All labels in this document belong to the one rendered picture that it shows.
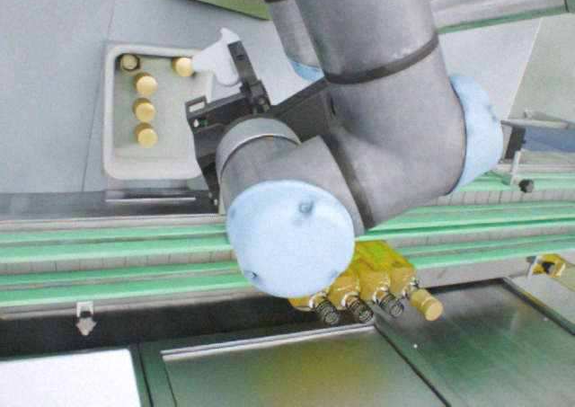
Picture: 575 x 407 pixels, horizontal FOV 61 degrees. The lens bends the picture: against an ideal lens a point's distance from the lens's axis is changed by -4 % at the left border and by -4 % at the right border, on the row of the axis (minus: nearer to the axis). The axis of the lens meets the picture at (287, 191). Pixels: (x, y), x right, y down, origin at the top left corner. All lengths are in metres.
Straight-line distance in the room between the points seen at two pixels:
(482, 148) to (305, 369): 0.60
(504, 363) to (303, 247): 0.83
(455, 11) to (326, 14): 0.37
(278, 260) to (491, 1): 0.43
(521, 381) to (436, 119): 0.80
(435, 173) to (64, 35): 0.73
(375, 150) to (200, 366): 0.60
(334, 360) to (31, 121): 0.66
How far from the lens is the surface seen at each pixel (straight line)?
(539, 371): 1.11
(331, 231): 0.30
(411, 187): 0.33
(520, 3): 0.63
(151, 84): 0.89
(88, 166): 0.98
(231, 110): 0.49
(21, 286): 0.89
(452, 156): 0.34
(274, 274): 0.31
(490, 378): 1.04
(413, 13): 0.30
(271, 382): 0.84
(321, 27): 0.30
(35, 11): 0.93
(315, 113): 0.49
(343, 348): 0.93
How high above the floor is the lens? 1.68
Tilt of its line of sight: 58 degrees down
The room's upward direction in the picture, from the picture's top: 133 degrees clockwise
